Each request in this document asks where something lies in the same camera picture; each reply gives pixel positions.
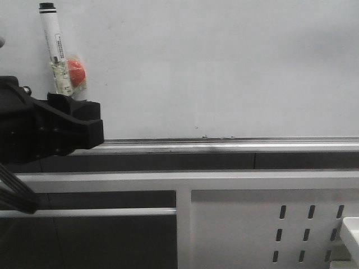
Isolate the red round magnet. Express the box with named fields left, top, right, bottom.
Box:
left=67, top=55, right=86, bottom=90

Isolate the aluminium whiteboard tray rail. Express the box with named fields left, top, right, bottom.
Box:
left=73, top=137, right=358, bottom=156

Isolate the black cable bundle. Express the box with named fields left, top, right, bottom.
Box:
left=0, top=162, right=40, bottom=215

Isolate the white whiteboard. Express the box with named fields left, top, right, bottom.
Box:
left=0, top=0, right=359, bottom=141

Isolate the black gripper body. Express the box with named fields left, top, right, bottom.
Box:
left=1, top=76, right=70, bottom=164

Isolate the white plastic bin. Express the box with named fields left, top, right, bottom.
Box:
left=329, top=217, right=358, bottom=268

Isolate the white black whiteboard marker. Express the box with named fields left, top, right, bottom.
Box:
left=39, top=2, right=73, bottom=96

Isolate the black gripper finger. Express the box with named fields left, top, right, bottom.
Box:
left=47, top=93, right=100, bottom=121
left=29, top=97, right=104, bottom=149

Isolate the white metal frame with slots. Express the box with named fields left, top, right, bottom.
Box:
left=0, top=170, right=359, bottom=269

